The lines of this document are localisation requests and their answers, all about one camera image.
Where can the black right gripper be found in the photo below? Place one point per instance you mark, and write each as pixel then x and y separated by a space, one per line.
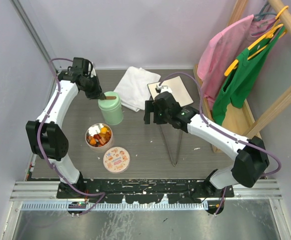
pixel 151 106

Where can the green canister lid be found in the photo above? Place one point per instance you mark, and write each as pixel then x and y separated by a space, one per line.
pixel 111 101

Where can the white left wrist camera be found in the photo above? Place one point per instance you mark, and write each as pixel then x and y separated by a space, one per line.
pixel 92 70

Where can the pink shirt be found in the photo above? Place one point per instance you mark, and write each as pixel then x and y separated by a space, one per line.
pixel 222 50

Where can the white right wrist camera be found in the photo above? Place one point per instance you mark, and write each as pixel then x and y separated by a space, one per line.
pixel 159 88

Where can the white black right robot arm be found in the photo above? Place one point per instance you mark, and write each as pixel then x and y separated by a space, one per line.
pixel 248 155

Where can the tall green canister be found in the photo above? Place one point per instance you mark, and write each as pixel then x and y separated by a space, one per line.
pixel 113 116

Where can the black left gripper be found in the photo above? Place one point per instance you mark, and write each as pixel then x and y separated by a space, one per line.
pixel 97 94

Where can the round bakery tin lid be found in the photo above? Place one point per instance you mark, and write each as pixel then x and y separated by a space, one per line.
pixel 116 160

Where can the white folded cloth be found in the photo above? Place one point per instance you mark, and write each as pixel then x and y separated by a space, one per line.
pixel 133 87

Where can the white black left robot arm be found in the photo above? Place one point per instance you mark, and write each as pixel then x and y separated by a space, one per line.
pixel 45 135

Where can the grey hanger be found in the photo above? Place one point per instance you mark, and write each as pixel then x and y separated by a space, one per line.
pixel 261 17

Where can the yellow corn cob piece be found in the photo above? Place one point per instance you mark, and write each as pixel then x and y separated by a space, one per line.
pixel 104 130

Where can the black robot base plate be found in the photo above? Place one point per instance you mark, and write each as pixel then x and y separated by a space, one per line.
pixel 145 191

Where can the small orange carrot piece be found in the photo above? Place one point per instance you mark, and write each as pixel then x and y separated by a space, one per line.
pixel 92 142

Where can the wooden clothes rack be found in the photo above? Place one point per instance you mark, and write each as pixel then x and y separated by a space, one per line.
pixel 273 80

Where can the brown glazed food piece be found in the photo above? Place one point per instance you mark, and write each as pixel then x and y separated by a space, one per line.
pixel 106 136

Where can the red drumstick food piece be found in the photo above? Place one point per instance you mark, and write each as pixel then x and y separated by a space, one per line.
pixel 97 137

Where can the green shirt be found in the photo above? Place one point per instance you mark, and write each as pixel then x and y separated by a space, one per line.
pixel 240 81

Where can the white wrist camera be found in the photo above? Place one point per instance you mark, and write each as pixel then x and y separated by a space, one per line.
pixel 159 88
pixel 92 70

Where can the white square plate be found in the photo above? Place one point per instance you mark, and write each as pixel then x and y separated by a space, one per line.
pixel 179 91

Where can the yellow hanger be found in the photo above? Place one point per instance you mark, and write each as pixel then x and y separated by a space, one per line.
pixel 268 35

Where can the round silver tin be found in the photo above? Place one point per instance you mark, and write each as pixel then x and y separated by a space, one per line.
pixel 104 148

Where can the aluminium rail frame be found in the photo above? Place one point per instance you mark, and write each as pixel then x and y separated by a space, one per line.
pixel 48 195

